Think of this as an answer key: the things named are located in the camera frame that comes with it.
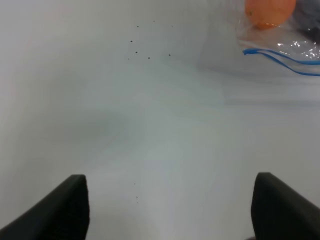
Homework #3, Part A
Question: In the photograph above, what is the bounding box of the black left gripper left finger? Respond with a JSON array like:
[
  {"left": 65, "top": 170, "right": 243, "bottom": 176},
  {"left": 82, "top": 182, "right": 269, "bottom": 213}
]
[{"left": 0, "top": 174, "right": 90, "bottom": 240}]

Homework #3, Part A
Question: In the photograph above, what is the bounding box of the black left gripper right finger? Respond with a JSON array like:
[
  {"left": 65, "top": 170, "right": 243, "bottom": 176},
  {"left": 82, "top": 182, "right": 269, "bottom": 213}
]
[{"left": 251, "top": 172, "right": 320, "bottom": 240}]

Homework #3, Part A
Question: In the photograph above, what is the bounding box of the clear zip file bag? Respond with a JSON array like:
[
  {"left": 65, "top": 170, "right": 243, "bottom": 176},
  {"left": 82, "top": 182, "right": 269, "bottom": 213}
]
[{"left": 236, "top": 0, "right": 320, "bottom": 77}]

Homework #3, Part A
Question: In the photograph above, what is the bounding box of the purple eggplant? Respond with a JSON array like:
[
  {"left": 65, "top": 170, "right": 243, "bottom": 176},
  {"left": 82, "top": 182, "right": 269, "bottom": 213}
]
[{"left": 292, "top": 0, "right": 320, "bottom": 45}]

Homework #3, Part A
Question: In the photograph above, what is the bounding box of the orange fruit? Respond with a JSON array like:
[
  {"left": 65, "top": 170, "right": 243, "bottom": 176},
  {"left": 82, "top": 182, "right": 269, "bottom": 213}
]
[{"left": 244, "top": 0, "right": 297, "bottom": 30}]

